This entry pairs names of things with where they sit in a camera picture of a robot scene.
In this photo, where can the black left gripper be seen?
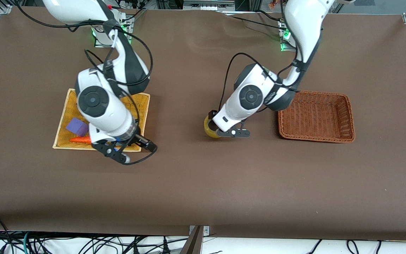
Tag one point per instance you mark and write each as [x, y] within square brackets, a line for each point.
[211, 115]

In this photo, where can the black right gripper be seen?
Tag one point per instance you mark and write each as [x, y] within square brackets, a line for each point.
[140, 139]

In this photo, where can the clear tape roll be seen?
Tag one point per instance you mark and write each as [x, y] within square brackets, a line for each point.
[208, 130]

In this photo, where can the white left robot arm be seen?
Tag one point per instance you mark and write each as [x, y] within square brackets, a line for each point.
[248, 97]

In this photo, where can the orange toy carrot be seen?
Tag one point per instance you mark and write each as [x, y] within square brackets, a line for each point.
[79, 140]

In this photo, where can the purple block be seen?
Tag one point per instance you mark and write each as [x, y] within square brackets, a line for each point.
[76, 126]

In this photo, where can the yellow wicker basket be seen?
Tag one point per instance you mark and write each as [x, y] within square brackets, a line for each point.
[71, 106]

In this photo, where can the brown wicker basket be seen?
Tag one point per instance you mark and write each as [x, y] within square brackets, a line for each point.
[319, 120]

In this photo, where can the dark slanted bar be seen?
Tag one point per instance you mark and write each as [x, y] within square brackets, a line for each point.
[193, 245]

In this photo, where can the grey background equipment box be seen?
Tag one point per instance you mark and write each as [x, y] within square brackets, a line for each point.
[208, 5]

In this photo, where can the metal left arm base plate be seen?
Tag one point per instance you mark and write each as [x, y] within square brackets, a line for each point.
[284, 47]

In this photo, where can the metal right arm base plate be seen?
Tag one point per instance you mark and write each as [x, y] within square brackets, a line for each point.
[100, 44]

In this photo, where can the small metal table bracket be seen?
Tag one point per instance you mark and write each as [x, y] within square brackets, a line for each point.
[206, 231]

